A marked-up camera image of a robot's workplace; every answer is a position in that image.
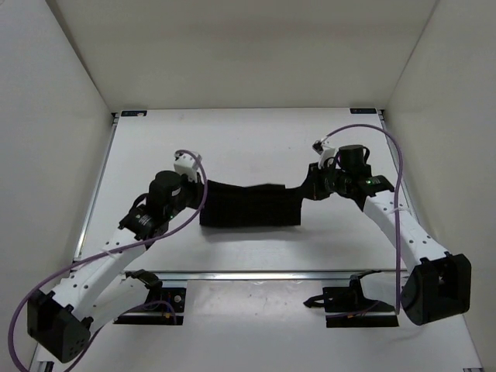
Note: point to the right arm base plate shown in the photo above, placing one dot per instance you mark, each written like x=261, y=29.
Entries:
x=347, y=308

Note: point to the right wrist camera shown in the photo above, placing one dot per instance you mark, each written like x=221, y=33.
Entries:
x=325, y=150

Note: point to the aluminium rail front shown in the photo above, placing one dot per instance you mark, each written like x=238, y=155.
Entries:
x=266, y=275

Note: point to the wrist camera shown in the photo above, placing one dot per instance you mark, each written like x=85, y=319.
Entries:
x=325, y=150
x=187, y=164

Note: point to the left blue label sticker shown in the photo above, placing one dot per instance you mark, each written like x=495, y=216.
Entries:
x=133, y=113

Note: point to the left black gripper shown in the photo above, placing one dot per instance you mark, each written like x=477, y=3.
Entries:
x=200, y=186

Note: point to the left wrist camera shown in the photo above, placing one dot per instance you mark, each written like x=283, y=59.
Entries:
x=187, y=164

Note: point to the right blue label sticker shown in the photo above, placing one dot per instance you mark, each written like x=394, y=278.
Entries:
x=363, y=111

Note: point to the black skirt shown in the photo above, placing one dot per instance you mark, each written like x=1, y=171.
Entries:
x=265, y=205

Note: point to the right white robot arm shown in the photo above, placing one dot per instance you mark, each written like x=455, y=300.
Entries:
x=438, y=283

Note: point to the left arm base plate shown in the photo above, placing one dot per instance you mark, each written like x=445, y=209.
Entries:
x=163, y=307

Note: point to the blue label sticker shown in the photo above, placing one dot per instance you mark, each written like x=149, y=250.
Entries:
x=133, y=113
x=363, y=111

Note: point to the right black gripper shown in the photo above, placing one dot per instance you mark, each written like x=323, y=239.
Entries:
x=314, y=181

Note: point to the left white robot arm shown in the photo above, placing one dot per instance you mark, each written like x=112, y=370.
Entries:
x=63, y=320

